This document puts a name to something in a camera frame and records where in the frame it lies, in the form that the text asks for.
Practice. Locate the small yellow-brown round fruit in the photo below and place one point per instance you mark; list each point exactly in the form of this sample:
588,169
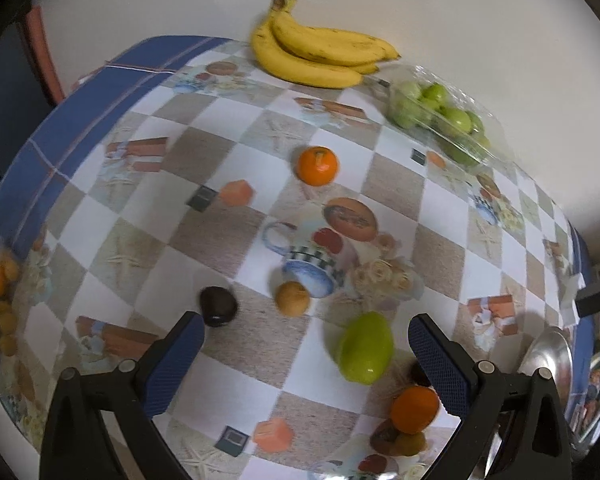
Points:
292,299

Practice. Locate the colourful printed bag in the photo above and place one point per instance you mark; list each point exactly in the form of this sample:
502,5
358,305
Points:
595,390

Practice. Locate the pile of small yellow fruits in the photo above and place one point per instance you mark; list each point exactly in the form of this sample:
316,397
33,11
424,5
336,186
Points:
2,322

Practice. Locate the green mango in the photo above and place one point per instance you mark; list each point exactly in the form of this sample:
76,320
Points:
366,349

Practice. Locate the dark cabinet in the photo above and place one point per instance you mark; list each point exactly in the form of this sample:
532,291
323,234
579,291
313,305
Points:
10,110

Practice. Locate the small black device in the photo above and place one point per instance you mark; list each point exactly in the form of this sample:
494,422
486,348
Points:
591,300

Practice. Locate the yellow banana bunch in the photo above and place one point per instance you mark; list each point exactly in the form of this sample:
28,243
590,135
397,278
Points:
305,67

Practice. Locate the dark avocado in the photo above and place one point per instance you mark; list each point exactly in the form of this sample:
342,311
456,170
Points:
218,306

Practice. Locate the brown kiwi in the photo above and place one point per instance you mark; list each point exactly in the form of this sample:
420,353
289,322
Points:
386,439

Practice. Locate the red chair back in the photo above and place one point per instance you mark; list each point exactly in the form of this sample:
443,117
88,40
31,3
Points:
42,55

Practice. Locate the metal plate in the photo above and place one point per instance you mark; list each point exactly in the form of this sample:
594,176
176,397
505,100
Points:
550,355

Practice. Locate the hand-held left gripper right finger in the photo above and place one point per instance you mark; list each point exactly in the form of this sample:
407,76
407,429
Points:
440,366

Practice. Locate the pile of green plums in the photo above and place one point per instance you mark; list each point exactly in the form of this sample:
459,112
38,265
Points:
457,117

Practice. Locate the clear plastic clamshell box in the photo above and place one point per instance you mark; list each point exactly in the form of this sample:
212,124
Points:
480,109

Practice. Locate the checkered printed tablecloth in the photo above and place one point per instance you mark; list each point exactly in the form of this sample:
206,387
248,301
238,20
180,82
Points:
220,125

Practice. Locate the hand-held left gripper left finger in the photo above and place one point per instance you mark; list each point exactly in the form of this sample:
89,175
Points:
175,366

